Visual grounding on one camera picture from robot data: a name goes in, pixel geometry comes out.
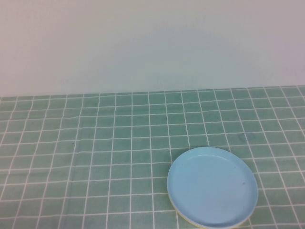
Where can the yellow round plate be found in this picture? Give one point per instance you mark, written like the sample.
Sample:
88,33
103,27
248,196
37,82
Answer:
173,205

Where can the light blue round plate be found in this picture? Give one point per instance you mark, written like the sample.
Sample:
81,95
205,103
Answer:
212,188

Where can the green checkered tablecloth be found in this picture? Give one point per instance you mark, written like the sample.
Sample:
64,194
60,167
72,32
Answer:
119,133

